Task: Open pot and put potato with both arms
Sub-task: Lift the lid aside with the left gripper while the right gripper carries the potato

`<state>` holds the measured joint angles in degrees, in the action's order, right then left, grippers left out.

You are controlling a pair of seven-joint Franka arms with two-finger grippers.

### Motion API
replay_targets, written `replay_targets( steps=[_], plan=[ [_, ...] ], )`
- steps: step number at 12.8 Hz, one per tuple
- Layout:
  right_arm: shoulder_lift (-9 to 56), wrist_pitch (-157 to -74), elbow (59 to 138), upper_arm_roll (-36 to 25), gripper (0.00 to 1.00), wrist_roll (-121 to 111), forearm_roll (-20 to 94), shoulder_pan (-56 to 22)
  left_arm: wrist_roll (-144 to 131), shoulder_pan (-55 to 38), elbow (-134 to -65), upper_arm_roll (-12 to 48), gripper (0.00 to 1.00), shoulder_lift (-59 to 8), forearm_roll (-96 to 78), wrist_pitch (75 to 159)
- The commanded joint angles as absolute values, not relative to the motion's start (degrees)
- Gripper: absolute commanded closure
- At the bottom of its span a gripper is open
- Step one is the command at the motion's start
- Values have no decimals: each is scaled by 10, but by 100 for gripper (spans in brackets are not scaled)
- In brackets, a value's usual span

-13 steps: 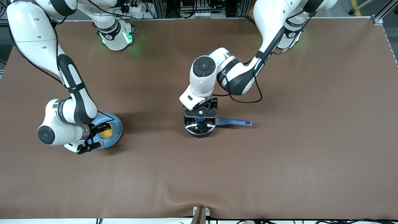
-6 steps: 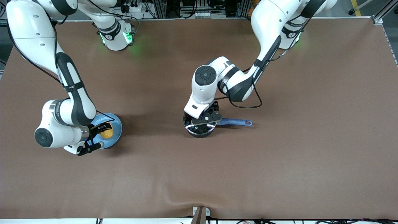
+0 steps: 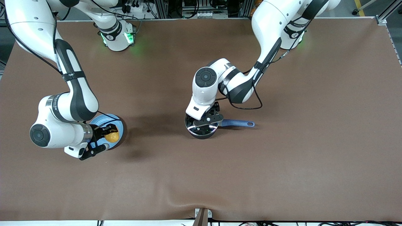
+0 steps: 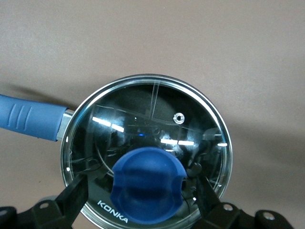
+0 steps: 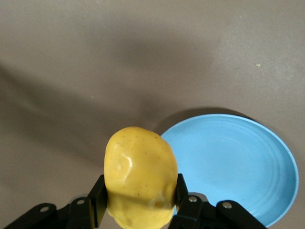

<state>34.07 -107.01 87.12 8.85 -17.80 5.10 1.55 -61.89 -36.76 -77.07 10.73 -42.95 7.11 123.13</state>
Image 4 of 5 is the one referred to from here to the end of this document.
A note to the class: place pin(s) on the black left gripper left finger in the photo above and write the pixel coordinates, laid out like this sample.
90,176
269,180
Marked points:
69,198

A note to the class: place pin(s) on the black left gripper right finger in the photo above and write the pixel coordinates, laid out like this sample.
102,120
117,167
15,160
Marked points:
212,205

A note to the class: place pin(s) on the glass lid with blue knob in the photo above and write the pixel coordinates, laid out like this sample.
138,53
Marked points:
143,119

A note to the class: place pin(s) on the brown table cloth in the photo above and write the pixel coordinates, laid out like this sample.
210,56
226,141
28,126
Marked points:
166,35

